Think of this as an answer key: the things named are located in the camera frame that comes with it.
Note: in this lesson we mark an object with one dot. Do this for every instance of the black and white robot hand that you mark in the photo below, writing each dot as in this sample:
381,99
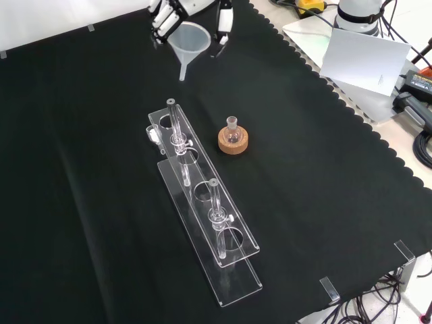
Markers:
165,20

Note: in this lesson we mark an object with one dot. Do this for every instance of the translucent plastic funnel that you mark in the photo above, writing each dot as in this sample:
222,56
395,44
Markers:
189,37

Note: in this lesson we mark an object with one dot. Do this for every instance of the small glass round-bottom flask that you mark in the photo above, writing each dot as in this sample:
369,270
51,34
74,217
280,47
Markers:
233,133

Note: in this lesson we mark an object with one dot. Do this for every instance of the clear acrylic funnel stand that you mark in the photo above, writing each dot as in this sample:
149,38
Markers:
236,251

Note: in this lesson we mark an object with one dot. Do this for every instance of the silver metal plate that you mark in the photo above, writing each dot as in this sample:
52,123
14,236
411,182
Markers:
303,30

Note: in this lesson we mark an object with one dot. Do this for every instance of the yellow stop button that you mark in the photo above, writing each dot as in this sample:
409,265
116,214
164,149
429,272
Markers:
312,6

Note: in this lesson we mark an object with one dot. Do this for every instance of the pale board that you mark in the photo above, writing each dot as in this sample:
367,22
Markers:
364,60

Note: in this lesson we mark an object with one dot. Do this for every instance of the black cloth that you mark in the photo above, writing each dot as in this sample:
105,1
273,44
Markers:
303,175

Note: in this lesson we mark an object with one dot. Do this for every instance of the black power adapter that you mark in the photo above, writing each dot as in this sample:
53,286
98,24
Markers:
418,82

